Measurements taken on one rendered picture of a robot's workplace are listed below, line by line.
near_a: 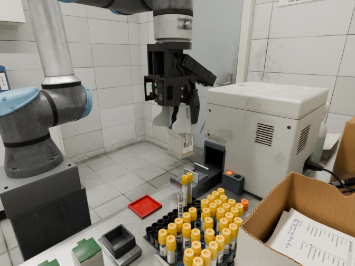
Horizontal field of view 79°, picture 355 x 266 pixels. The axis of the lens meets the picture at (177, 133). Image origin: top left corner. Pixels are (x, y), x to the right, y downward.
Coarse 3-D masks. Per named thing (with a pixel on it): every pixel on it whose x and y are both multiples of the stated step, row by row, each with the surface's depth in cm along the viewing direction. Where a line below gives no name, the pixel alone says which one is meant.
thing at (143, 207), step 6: (144, 198) 63; (150, 198) 62; (132, 204) 60; (138, 204) 60; (144, 204) 60; (150, 204) 60; (156, 204) 60; (132, 210) 58; (138, 210) 58; (144, 210) 58; (150, 210) 58; (156, 210) 58; (144, 216) 55
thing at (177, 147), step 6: (174, 138) 49; (180, 138) 47; (192, 138) 49; (174, 144) 49; (180, 144) 48; (192, 144) 50; (174, 150) 50; (180, 150) 48; (186, 150) 49; (192, 150) 50; (180, 156) 49; (186, 156) 50
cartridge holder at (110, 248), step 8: (120, 224) 49; (112, 232) 47; (120, 232) 49; (128, 232) 46; (104, 240) 45; (112, 240) 47; (120, 240) 47; (128, 240) 45; (104, 248) 46; (112, 248) 43; (120, 248) 43; (128, 248) 45; (136, 248) 45; (112, 256) 43; (120, 256) 43; (128, 256) 43; (136, 256) 45; (120, 264) 42
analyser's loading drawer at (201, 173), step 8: (184, 168) 66; (200, 168) 68; (208, 168) 66; (216, 168) 72; (200, 176) 67; (208, 176) 67; (176, 184) 62; (192, 184) 63; (200, 184) 64; (176, 192) 63
